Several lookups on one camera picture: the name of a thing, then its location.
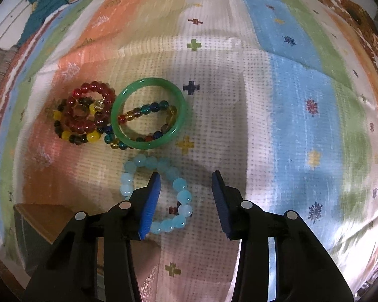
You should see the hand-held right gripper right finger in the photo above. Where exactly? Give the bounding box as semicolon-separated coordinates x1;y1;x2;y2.
211;170;355;302

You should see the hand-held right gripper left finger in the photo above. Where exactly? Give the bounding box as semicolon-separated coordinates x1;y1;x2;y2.
22;171;163;302

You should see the light blue bead bracelet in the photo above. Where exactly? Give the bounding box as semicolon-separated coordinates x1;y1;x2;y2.
120;154;194;234

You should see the yellow and black bead bracelet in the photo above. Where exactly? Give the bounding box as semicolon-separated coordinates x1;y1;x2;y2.
52;99;102;145

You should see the multicolour glass bead bracelet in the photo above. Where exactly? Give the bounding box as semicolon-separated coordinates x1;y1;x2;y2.
96;100;178;150

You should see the brown metal tin box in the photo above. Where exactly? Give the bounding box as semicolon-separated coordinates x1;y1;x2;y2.
13;204;161;302

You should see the red bead bracelet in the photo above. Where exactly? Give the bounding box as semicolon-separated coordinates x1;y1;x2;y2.
66;81;116;134

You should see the striped colourful mat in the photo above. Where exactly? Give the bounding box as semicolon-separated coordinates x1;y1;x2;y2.
0;0;378;290

